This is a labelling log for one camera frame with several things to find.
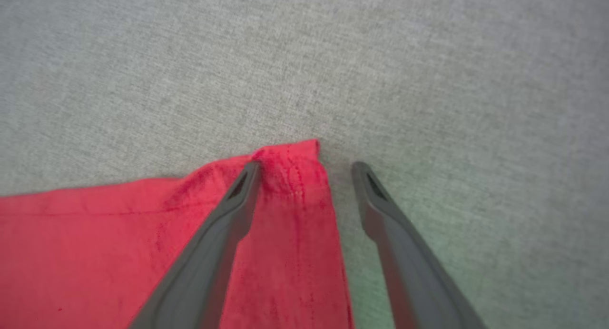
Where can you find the red white striped garment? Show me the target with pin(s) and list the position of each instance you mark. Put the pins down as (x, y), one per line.
(95, 253)

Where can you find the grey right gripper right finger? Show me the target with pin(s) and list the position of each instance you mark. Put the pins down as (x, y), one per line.
(409, 262)

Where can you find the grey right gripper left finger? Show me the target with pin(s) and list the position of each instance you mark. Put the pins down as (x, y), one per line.
(214, 253)

